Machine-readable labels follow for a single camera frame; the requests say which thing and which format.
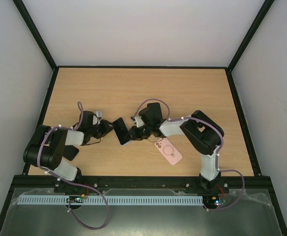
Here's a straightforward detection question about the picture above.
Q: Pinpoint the black aluminium frame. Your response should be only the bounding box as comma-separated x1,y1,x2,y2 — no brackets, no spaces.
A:
0,0,287,236

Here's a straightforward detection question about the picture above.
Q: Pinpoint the pink phone case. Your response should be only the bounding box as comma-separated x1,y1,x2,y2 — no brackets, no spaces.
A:
154,138,183,166

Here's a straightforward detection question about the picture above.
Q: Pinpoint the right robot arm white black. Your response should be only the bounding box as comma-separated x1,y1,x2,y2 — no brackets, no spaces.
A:
128,110,224,193

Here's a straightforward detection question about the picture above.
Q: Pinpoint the black phone case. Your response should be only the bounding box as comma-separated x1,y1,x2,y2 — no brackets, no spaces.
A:
139,102,163,124

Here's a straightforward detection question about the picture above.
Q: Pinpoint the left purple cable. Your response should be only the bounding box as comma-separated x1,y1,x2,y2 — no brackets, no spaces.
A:
36,101,85,177

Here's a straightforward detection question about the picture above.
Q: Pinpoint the grey slotted cable duct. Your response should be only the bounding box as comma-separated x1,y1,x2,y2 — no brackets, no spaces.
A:
16,195,203,206

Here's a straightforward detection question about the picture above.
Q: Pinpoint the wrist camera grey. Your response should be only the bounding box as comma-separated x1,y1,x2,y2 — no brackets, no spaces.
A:
93,111,102,125
131,116,144,128

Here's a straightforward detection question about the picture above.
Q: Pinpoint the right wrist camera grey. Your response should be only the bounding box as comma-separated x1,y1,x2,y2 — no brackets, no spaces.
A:
131,116,144,128

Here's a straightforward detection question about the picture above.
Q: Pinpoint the lavender phone case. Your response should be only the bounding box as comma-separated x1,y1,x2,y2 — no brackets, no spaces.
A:
120,140,132,146

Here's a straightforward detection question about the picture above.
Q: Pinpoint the light blue phone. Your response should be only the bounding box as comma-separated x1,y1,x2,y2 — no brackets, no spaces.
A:
113,118,131,143

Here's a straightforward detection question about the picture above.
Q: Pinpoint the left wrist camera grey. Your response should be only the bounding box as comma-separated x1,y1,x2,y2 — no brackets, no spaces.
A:
93,111,102,125

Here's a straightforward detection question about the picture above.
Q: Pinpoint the black object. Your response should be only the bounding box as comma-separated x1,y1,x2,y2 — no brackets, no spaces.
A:
63,146,79,161

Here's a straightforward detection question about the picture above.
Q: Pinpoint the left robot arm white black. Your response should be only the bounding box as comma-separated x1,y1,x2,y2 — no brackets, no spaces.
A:
23,111,113,181

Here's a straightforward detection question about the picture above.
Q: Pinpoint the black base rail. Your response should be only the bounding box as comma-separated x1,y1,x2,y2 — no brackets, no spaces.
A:
10,175,272,195

